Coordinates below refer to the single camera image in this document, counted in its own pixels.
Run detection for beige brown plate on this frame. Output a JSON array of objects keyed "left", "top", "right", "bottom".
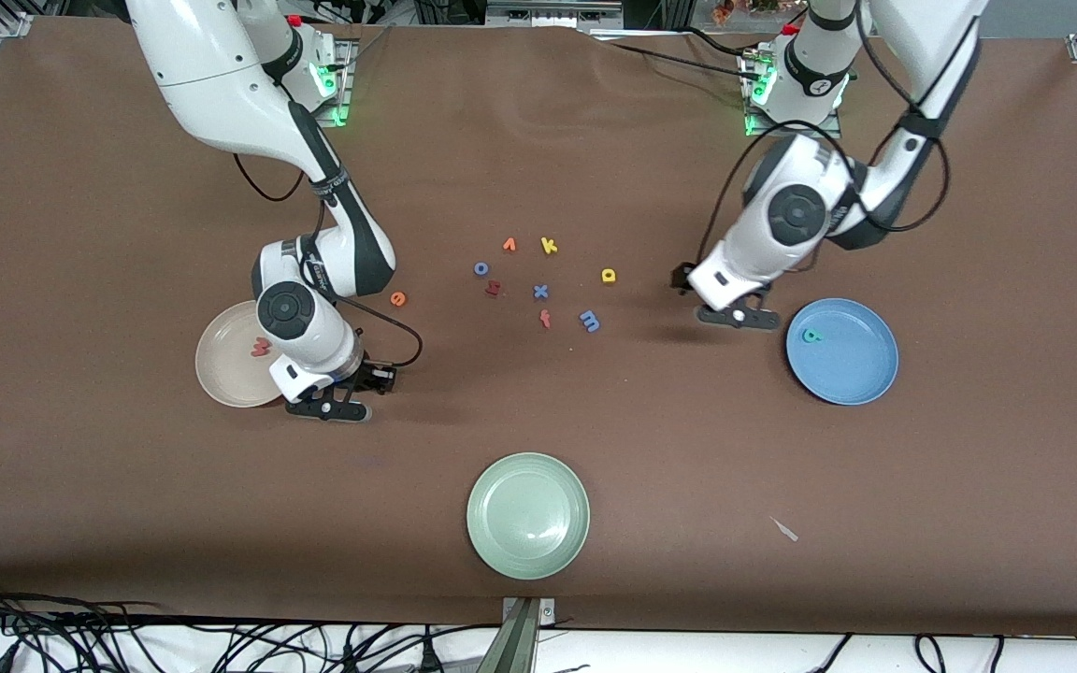
[{"left": 195, "top": 300, "right": 309, "bottom": 408}]

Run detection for blue plate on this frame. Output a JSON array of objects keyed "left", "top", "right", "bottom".
[{"left": 785, "top": 298, "right": 900, "bottom": 407}]

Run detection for pale green plate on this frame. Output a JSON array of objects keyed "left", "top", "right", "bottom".
[{"left": 467, "top": 452, "right": 591, "bottom": 580}]

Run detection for brown table cover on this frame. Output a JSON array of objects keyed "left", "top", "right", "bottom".
[{"left": 0, "top": 14, "right": 1077, "bottom": 638}]

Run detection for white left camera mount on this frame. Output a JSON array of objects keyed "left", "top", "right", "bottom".
[{"left": 688, "top": 251, "right": 768, "bottom": 311}]

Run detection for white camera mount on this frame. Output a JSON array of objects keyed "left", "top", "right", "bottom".
[
  {"left": 269, "top": 353, "right": 336, "bottom": 403},
  {"left": 688, "top": 251, "right": 768, "bottom": 311}
]

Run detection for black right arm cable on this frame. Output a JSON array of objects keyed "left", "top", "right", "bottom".
[{"left": 232, "top": 150, "right": 424, "bottom": 370}]

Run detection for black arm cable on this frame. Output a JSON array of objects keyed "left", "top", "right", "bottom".
[
  {"left": 232, "top": 150, "right": 424, "bottom": 370},
  {"left": 699, "top": 0, "right": 953, "bottom": 272}
]

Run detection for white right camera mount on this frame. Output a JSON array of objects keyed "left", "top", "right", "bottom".
[{"left": 269, "top": 353, "right": 336, "bottom": 403}]

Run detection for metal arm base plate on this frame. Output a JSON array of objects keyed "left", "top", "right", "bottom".
[
  {"left": 251, "top": 36, "right": 358, "bottom": 129},
  {"left": 744, "top": 110, "right": 844, "bottom": 139}
]

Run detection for black table cable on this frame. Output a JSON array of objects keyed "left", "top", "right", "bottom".
[{"left": 590, "top": 26, "right": 764, "bottom": 80}]

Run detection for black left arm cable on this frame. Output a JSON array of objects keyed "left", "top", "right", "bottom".
[{"left": 699, "top": 0, "right": 953, "bottom": 272}]

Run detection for grey metal frame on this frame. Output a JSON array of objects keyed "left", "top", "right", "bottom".
[{"left": 485, "top": 0, "right": 625, "bottom": 29}]

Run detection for grey metal camera post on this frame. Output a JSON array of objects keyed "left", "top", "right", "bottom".
[{"left": 478, "top": 596, "right": 558, "bottom": 673}]

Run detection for tangled black floor cables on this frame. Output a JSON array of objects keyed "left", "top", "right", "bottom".
[{"left": 0, "top": 575, "right": 502, "bottom": 673}]

